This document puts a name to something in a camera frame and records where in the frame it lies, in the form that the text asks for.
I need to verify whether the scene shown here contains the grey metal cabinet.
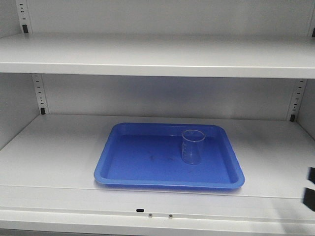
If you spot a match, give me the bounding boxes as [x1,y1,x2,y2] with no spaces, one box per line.
[0,0,315,236]

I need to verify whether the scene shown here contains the clear glass beaker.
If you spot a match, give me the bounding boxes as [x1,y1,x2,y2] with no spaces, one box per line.
[181,129,206,165]

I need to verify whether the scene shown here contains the blue plastic tray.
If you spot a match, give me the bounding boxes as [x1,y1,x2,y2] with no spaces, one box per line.
[94,123,245,190]

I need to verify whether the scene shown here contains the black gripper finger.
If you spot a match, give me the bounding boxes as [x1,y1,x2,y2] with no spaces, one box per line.
[302,167,315,211]

